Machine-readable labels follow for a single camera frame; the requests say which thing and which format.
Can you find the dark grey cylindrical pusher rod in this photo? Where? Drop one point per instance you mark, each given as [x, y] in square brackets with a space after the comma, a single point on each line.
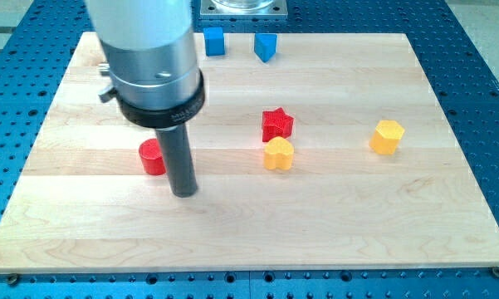
[178, 161]

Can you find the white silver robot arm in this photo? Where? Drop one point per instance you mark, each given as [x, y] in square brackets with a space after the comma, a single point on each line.
[154, 75]

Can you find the red star block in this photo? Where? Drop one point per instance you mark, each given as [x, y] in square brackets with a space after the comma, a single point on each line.
[276, 123]

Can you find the yellow hexagon block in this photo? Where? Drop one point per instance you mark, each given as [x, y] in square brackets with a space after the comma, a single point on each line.
[386, 137]

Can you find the red cylinder block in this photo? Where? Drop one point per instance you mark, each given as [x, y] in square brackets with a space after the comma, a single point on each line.
[151, 157]

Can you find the yellow heart block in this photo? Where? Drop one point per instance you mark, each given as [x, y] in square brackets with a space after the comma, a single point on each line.
[278, 154]

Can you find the light wooden board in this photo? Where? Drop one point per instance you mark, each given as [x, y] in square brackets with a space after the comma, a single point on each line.
[84, 203]

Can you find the blue cube block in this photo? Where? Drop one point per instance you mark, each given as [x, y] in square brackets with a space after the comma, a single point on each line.
[214, 41]

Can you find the blue triangular block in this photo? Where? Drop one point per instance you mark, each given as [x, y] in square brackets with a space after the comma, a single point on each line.
[265, 46]

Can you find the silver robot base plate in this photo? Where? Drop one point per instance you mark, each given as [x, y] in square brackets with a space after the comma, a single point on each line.
[243, 9]

